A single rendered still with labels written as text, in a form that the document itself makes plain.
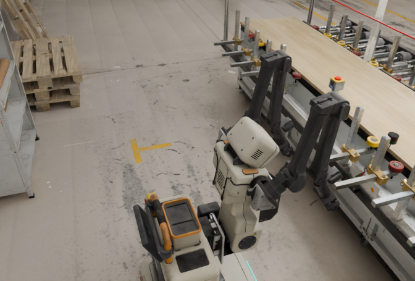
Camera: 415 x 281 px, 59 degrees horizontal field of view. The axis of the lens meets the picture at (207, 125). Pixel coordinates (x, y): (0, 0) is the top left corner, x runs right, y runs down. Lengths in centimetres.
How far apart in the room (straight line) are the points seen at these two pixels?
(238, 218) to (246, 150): 42
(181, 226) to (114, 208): 146
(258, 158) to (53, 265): 186
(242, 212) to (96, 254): 140
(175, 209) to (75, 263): 123
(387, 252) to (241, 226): 135
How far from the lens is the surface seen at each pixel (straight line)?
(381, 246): 300
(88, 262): 294
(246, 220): 190
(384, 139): 230
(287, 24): 448
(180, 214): 190
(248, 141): 162
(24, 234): 327
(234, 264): 249
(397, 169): 244
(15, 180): 342
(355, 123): 246
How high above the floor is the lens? 232
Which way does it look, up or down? 34 degrees down
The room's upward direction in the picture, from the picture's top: 1 degrees clockwise
